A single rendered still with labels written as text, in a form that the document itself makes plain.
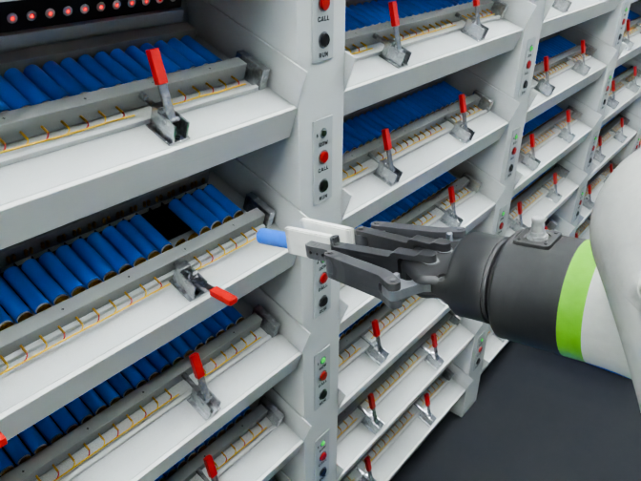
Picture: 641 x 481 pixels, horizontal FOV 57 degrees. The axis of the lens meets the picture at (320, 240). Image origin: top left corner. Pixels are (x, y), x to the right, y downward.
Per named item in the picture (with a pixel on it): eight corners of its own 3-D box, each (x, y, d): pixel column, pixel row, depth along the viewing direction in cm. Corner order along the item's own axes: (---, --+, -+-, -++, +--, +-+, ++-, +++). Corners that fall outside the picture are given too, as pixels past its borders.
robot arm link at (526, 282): (553, 387, 45) (592, 329, 51) (559, 248, 40) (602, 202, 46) (479, 364, 49) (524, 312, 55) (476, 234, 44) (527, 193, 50)
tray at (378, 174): (500, 138, 134) (530, 85, 125) (333, 241, 93) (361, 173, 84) (428, 93, 141) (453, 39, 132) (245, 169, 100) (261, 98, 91)
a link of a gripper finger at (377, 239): (444, 246, 53) (453, 240, 54) (352, 222, 60) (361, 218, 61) (445, 284, 54) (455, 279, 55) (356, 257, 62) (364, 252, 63)
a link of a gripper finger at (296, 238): (343, 262, 60) (339, 265, 60) (292, 250, 64) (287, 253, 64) (341, 235, 59) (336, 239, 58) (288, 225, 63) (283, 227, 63)
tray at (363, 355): (477, 284, 153) (502, 247, 144) (330, 422, 113) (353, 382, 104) (416, 238, 160) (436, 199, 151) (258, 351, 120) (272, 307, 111)
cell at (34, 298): (19, 274, 67) (51, 310, 65) (3, 281, 66) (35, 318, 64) (18, 262, 66) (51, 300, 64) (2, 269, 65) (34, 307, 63)
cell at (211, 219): (188, 191, 82) (219, 218, 80) (192, 197, 84) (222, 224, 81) (178, 199, 81) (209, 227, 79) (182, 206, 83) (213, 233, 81)
